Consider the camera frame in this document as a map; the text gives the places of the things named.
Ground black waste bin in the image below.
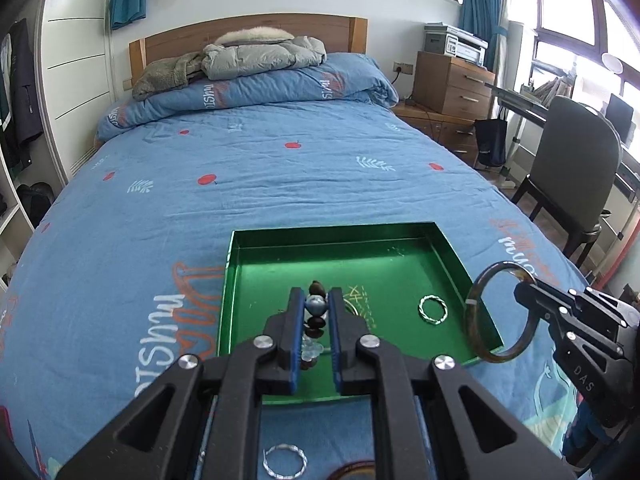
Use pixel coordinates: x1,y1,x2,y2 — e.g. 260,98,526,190
474,119,508,168

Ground silver twisted bangle in tray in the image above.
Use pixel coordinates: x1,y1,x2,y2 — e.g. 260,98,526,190
418,295,448,326

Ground dark beaded bracelet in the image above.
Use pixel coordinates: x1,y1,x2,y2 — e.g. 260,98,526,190
300,280,331,368

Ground folded blue printed duvet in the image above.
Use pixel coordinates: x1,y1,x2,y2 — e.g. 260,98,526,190
97,51,399,142

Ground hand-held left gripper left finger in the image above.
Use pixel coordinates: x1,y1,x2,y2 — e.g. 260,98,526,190
57,287,306,480

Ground grey down jacket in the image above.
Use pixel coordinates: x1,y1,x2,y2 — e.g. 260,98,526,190
201,27,327,81

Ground glass-top desk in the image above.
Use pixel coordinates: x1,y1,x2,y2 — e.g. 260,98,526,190
487,82,640,201

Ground white printer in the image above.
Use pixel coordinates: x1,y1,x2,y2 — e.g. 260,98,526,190
424,23,488,66

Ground hanging dark clothes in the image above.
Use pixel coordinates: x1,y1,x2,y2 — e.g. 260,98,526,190
0,19,45,171

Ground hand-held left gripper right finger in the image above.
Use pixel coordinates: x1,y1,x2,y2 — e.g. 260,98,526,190
326,290,581,480

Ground olive fleece jacket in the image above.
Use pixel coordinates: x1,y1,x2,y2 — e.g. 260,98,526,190
132,51,206,102

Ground wooden headboard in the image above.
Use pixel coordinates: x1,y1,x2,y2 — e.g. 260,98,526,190
129,16,368,78

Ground white wardrobe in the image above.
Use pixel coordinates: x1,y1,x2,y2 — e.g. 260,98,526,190
0,0,116,281

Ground amber resin bangle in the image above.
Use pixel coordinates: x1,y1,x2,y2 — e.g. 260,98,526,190
465,261,538,363

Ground green metal tray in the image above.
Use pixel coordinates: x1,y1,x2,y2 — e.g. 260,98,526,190
216,221,505,406

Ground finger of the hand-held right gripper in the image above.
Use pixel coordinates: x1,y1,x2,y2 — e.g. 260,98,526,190
550,317,626,361
515,282,623,321

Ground low wooden nightstand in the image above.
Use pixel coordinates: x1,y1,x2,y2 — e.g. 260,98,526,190
390,100,483,166

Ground dark monitor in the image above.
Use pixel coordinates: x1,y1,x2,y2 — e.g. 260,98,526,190
605,93,635,136

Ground wooden drawer chest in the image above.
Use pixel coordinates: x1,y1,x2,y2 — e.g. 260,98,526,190
414,51,496,118

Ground brown wide bangle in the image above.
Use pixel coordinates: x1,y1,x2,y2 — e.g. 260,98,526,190
330,461,376,480

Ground long teal curtain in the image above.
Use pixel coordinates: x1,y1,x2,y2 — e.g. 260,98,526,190
459,0,516,78

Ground blue printed bedsheet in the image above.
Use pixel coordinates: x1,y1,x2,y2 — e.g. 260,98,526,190
0,105,601,480

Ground grey dark-legged chair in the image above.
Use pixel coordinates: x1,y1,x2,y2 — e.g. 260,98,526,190
511,95,623,267

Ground black backpack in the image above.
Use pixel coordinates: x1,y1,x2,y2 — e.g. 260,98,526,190
16,183,55,228

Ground stack of papers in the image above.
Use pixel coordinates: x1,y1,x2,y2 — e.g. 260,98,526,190
520,72,576,101

